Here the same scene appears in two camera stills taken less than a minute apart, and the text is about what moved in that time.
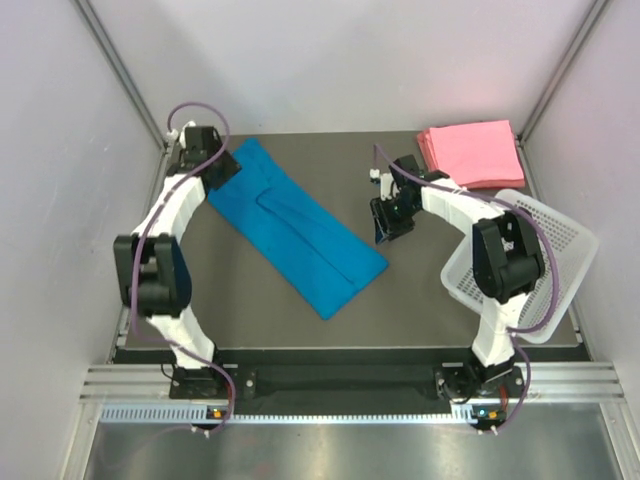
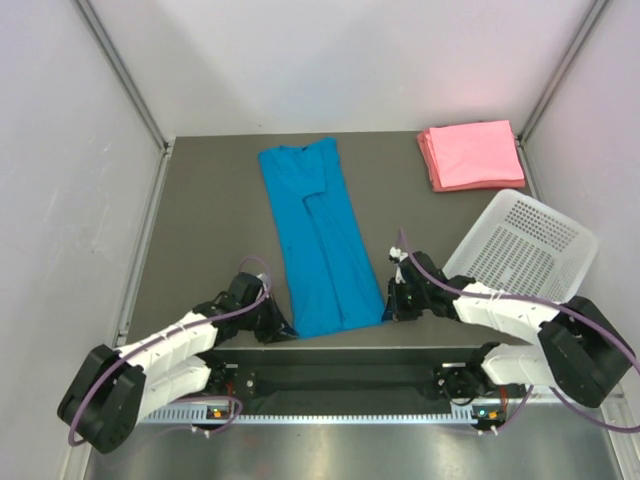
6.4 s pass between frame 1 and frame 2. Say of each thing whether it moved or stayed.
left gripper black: moved
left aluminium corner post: stayed
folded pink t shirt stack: stayed
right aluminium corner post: stayed
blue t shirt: moved
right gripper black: moved
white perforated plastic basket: stayed
